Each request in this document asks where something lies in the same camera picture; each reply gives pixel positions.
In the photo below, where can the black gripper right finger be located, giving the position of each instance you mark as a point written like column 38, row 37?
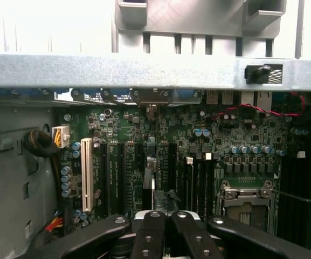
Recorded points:
column 195, row 237

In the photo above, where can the CPU socket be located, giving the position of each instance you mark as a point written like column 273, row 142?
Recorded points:
column 241, row 205

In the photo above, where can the black open PC case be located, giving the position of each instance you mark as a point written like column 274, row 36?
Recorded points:
column 90, row 70

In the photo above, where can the socket locking lever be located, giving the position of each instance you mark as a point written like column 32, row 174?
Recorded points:
column 306, row 200

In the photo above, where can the white expansion slot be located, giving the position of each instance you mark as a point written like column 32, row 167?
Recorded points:
column 87, row 175

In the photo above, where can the green motherboard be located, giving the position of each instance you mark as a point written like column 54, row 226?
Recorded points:
column 133, row 124

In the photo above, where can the grey printed parts rack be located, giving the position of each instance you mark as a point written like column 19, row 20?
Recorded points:
column 193, row 16

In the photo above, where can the white power connector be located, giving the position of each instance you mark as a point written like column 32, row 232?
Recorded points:
column 61, row 136

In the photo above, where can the black RAM slot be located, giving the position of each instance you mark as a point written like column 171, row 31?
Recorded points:
column 210, row 186
column 201, row 189

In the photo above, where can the black expansion slot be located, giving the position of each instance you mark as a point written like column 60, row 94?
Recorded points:
column 172, row 172
column 121, row 178
column 104, row 178

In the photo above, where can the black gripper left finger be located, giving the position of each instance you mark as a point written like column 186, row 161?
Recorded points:
column 150, row 237

